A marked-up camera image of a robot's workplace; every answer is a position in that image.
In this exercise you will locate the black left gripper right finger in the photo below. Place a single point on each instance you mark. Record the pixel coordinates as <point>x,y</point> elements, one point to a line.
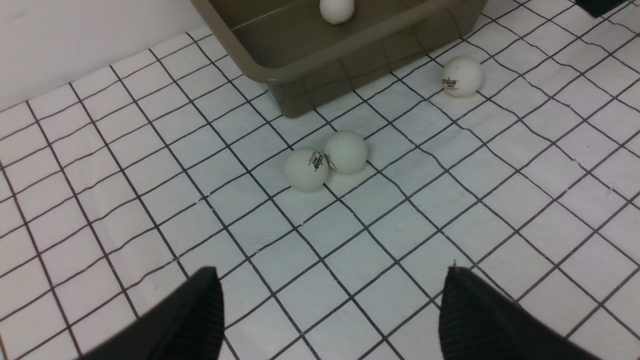
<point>476,322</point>

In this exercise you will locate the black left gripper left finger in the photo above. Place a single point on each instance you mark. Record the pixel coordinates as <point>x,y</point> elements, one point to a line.
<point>188,324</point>

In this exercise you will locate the white ping-pong ball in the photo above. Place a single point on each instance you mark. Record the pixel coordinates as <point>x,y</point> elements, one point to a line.
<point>346,152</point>
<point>336,12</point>
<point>462,76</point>
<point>306,169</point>

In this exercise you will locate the white grid-pattern tablecloth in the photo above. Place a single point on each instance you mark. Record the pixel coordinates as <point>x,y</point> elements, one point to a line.
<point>119,185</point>

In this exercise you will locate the olive green plastic bin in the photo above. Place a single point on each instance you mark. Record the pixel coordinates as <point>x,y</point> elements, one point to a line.
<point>306,62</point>

